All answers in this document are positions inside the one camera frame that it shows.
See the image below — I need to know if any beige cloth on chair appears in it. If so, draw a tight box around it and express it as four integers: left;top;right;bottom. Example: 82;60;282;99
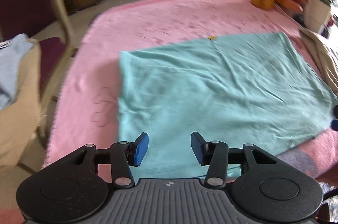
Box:
1;39;42;174

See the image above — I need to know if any light blue knit sweater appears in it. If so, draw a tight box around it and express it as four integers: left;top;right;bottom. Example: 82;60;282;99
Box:
0;34;33;110

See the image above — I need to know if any white plant pot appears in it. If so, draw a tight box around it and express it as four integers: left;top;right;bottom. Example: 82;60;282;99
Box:
304;0;332;34

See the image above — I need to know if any maroon wooden chair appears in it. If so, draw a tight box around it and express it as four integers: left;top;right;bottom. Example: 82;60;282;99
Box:
1;0;73;145

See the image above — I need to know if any beige garment on table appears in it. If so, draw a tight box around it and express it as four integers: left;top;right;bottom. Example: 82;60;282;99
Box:
299;27;337;95

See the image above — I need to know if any mint green t-shirt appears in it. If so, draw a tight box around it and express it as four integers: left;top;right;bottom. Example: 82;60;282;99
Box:
118;32;337;178

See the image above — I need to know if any pink patterned blanket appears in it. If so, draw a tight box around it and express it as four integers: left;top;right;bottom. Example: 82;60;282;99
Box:
45;0;337;178

